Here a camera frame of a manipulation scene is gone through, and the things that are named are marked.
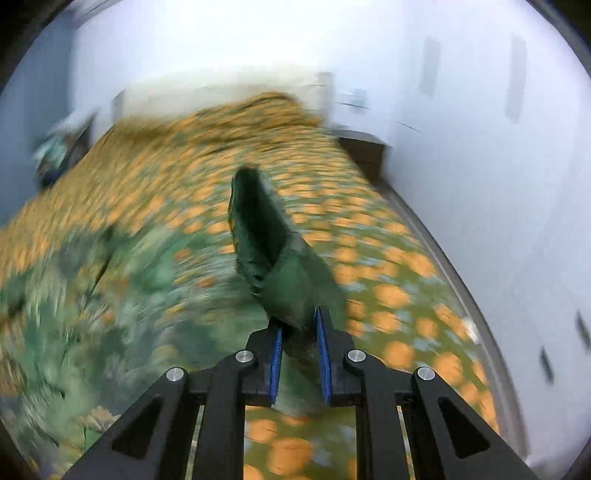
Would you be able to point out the white wall socket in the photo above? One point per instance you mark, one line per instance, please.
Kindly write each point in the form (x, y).
(354, 99)

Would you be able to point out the green printed garment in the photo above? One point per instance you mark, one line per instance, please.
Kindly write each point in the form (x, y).
(258, 230)

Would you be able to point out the dark wooden nightstand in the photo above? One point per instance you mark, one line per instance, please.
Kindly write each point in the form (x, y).
(364, 152)

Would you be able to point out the cream headboard pillow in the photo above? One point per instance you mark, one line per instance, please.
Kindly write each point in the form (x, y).
(184, 92)

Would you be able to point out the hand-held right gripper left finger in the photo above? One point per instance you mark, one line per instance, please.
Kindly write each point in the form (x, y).
(277, 364)

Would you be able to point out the pile of clutter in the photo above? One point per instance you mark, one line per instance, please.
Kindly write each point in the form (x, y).
(51, 152)

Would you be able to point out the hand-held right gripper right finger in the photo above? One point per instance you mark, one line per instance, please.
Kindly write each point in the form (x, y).
(323, 355)

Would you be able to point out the olive orange floral blanket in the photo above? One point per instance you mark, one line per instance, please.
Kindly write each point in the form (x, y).
(323, 152)

